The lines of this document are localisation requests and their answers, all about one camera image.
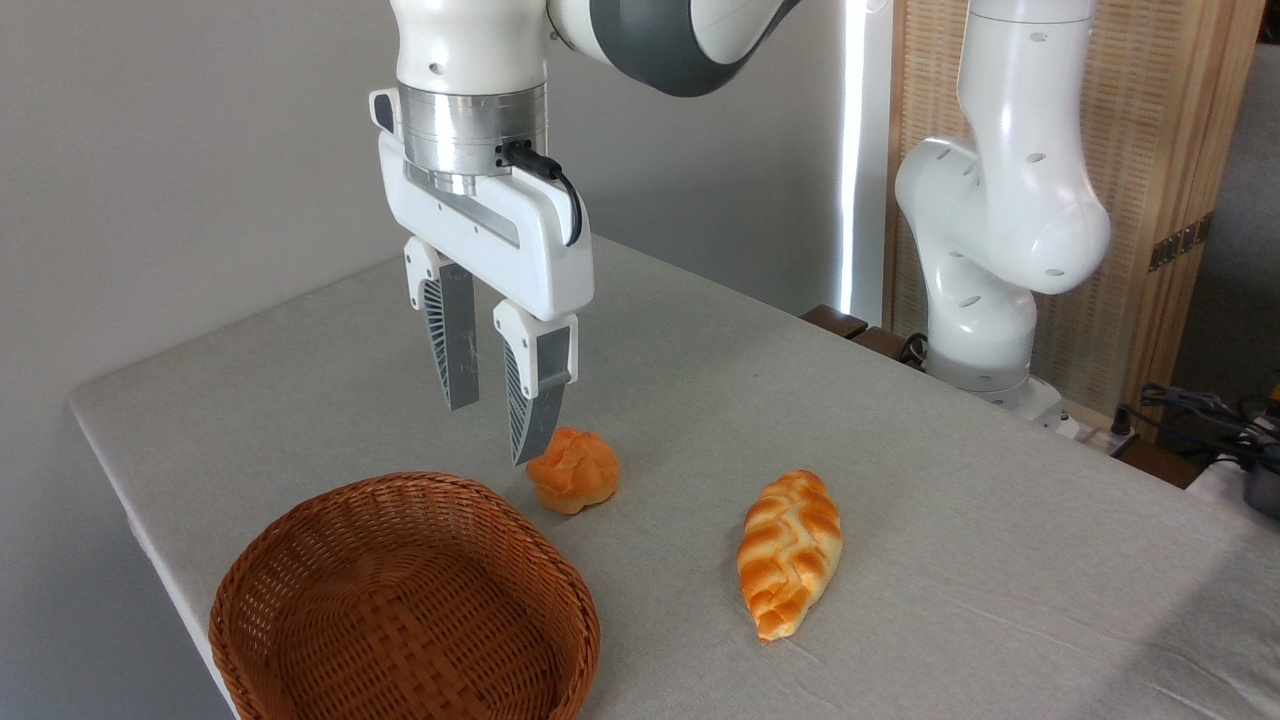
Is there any black cable bundle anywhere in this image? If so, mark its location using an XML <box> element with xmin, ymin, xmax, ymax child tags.
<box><xmin>1138</xmin><ymin>382</ymin><xmax>1280</xmax><ymax>456</ymax></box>

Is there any long braided bread loaf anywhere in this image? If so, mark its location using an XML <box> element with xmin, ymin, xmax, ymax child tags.
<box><xmin>737</xmin><ymin>470</ymin><xmax>844</xmax><ymax>643</ymax></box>

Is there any wooden slatted folding screen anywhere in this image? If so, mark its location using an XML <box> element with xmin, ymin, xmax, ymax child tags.
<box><xmin>883</xmin><ymin>0</ymin><xmax>1267</xmax><ymax>421</ymax></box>

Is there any brown woven wicker basket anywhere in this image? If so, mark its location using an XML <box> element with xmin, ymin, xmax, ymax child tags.
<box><xmin>208</xmin><ymin>472</ymin><xmax>602</xmax><ymax>720</ymax></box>

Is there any grey tablecloth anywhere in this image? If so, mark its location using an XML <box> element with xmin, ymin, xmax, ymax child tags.
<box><xmin>68</xmin><ymin>235</ymin><xmax>1280</xmax><ymax>720</ymax></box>

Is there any dark grey round device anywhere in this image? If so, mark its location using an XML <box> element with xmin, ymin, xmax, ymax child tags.
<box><xmin>1243</xmin><ymin>458</ymin><xmax>1280</xmax><ymax>520</ymax></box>

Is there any dark metal screen hinge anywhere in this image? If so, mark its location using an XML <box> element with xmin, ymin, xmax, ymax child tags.
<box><xmin>1148</xmin><ymin>212</ymin><xmax>1215</xmax><ymax>273</ymax></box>

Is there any dark brown wooden block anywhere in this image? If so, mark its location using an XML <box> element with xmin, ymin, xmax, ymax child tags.
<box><xmin>850</xmin><ymin>325</ymin><xmax>927</xmax><ymax>371</ymax></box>
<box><xmin>800</xmin><ymin>304</ymin><xmax>869</xmax><ymax>341</ymax></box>

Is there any white vertical light strip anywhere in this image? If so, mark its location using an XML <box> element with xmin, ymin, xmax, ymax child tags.
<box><xmin>838</xmin><ymin>0</ymin><xmax>870</xmax><ymax>316</ymax></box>

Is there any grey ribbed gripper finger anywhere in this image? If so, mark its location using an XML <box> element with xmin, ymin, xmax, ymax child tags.
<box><xmin>492</xmin><ymin>299</ymin><xmax>580</xmax><ymax>468</ymax></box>
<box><xmin>404</xmin><ymin>236</ymin><xmax>482</xmax><ymax>412</ymax></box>

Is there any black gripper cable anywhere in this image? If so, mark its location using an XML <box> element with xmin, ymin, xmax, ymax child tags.
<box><xmin>497</xmin><ymin>140</ymin><xmax>585</xmax><ymax>248</ymax></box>

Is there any round orange bread roll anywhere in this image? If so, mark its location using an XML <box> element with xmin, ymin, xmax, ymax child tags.
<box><xmin>526</xmin><ymin>427</ymin><xmax>621</xmax><ymax>516</ymax></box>

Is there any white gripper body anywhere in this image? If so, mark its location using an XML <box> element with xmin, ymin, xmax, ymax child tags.
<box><xmin>369</xmin><ymin>88</ymin><xmax>595</xmax><ymax>322</ymax></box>

